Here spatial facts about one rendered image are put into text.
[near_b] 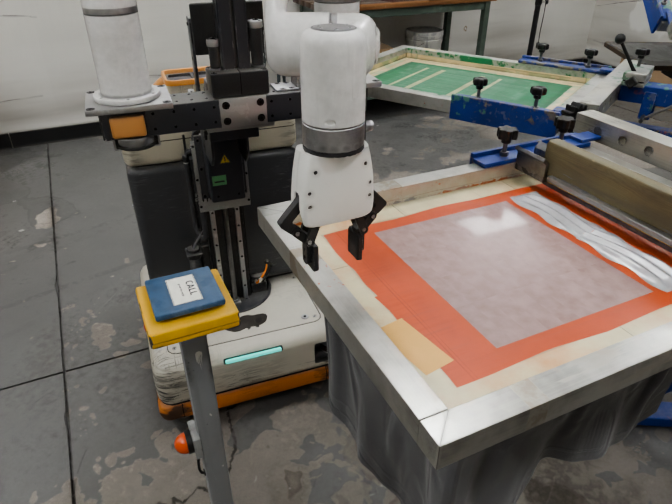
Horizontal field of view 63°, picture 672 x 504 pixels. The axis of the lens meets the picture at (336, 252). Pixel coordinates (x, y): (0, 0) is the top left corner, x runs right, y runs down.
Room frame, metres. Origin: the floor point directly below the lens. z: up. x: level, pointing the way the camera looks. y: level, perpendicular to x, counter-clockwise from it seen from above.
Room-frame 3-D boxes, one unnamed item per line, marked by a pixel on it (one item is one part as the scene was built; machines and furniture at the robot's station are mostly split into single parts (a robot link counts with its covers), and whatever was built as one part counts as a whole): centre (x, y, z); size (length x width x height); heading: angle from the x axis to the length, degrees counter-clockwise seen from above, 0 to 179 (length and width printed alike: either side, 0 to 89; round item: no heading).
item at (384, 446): (0.67, -0.07, 0.74); 0.45 x 0.03 x 0.43; 25
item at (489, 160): (1.15, -0.43, 0.98); 0.30 x 0.05 x 0.07; 115
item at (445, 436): (0.80, -0.34, 0.97); 0.79 x 0.58 x 0.04; 115
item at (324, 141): (0.64, 0.00, 1.22); 0.09 x 0.07 x 0.03; 115
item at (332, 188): (0.64, 0.00, 1.16); 0.10 x 0.07 x 0.11; 115
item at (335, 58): (0.68, -0.01, 1.29); 0.15 x 0.10 x 0.11; 0
